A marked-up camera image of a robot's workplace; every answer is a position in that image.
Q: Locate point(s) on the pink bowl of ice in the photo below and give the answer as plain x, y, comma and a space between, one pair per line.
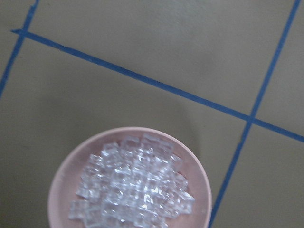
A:
67, 178

